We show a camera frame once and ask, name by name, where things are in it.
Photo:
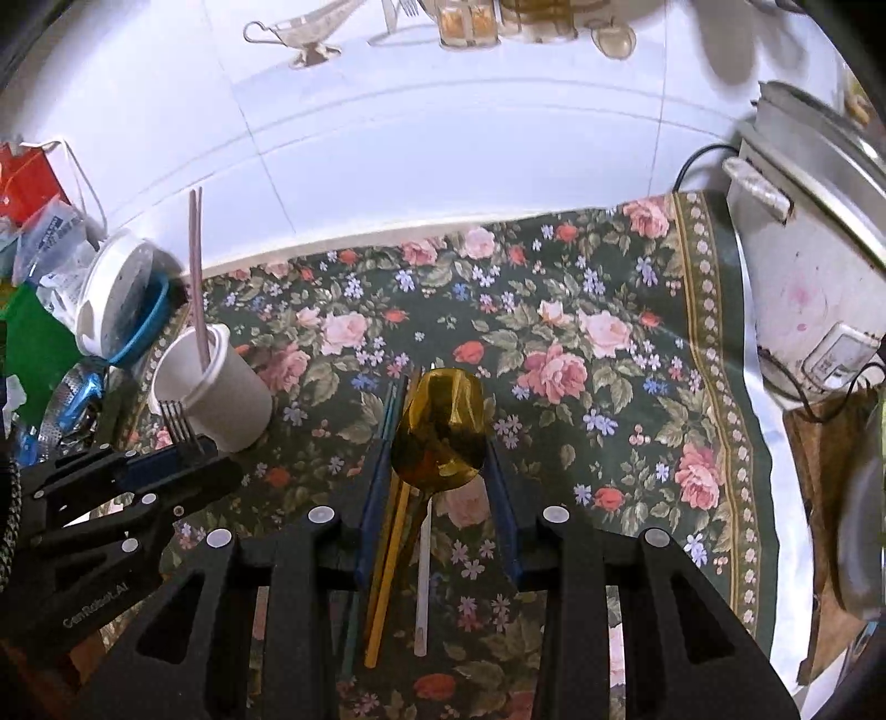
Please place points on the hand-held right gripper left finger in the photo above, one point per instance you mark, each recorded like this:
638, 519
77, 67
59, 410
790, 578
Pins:
370, 526

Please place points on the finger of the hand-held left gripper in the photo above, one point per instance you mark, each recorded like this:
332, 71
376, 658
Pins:
201, 484
166, 462

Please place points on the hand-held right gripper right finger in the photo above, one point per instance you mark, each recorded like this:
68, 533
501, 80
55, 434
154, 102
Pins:
504, 526

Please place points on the yellow chopstick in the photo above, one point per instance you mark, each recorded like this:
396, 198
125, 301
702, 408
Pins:
381, 554
372, 651

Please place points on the white paper cup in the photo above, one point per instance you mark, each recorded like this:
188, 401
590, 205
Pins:
228, 394

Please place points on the dark grey straw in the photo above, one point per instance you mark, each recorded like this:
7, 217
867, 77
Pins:
436, 429

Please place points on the shiny blue object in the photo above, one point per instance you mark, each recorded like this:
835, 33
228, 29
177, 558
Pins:
83, 386

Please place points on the blue plastic bowl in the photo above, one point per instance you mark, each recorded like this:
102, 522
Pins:
156, 311

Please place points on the floral tablecloth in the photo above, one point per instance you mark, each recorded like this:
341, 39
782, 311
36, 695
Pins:
588, 388

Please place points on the white plastic tub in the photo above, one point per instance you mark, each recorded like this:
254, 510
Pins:
111, 291

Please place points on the green plastic sheet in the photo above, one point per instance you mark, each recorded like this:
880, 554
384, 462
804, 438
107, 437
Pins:
34, 332

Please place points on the clear printed plastic bag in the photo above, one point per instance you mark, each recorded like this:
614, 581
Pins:
55, 235

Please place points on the red paper bag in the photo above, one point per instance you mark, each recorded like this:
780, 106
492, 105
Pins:
21, 180

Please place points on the brown wooden board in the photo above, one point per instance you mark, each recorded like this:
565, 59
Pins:
824, 484

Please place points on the grey metal lid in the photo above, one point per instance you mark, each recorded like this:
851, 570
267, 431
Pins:
865, 540

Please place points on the steel pot with lid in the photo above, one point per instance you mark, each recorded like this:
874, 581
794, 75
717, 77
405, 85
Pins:
796, 277

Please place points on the apple shaped ornament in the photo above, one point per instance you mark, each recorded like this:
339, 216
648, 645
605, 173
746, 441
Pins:
614, 38

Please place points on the amber glass jar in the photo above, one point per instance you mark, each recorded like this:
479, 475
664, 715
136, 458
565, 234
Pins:
451, 22
483, 22

